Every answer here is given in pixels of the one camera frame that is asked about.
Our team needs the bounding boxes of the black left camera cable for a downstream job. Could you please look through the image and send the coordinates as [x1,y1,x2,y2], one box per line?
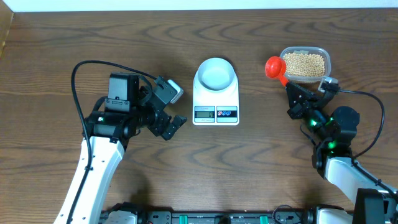
[65,60,158,224]

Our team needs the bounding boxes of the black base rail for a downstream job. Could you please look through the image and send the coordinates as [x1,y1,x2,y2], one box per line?
[99,202,352,224]

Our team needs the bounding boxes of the white digital kitchen scale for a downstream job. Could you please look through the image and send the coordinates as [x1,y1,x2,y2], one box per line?
[192,74,240,126]

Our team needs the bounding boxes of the soybeans in container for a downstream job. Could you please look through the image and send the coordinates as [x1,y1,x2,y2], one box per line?
[282,53,325,77]

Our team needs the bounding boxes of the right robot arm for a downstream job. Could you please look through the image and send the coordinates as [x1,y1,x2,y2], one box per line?
[285,82,397,223]

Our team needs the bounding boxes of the red plastic measuring scoop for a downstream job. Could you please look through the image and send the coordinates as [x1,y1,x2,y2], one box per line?
[264,56,289,86]

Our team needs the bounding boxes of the pale grey round bowl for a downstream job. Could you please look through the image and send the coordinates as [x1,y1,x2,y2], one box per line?
[196,57,237,91]

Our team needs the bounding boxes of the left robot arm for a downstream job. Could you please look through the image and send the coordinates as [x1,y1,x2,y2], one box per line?
[55,73,187,223]

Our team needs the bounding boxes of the clear plastic container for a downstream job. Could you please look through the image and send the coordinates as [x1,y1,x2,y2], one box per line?
[279,47,331,83]

